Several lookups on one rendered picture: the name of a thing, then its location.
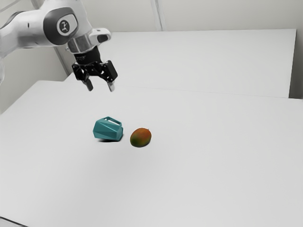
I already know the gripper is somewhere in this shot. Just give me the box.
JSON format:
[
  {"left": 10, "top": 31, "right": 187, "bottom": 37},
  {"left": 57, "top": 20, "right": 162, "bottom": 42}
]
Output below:
[{"left": 71, "top": 46, "right": 118, "bottom": 92}]

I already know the teal faceted mug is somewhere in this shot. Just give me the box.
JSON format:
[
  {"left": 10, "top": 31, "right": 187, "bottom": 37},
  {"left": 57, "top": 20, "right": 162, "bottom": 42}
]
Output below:
[{"left": 92, "top": 116, "right": 124, "bottom": 142}]

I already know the red-green mango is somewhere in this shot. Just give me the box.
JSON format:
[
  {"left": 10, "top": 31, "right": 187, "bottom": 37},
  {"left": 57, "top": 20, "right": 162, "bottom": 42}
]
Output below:
[{"left": 130, "top": 128, "right": 152, "bottom": 148}]

